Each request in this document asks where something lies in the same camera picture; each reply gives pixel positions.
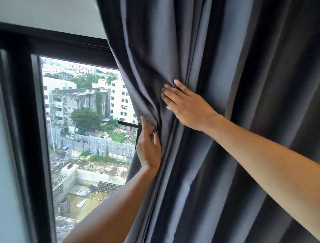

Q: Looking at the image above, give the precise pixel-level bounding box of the person's right hand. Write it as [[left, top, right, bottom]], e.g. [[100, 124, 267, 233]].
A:
[[161, 79, 221, 133]]

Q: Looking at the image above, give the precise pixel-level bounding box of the person's left hand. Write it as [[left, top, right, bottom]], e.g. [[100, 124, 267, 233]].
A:
[[136, 116, 162, 171]]

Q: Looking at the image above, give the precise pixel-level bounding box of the dark grey curtain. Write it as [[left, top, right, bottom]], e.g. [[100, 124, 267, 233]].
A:
[[96, 0, 320, 243]]

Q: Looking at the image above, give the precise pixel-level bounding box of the person's right forearm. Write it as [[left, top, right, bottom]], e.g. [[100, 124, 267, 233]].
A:
[[200, 113, 320, 241]]

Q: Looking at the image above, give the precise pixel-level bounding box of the person's left forearm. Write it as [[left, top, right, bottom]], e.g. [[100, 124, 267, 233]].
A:
[[62, 164, 163, 243]]

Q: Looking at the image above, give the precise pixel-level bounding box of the black window frame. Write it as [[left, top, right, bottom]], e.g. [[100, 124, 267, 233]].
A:
[[0, 21, 118, 243]]

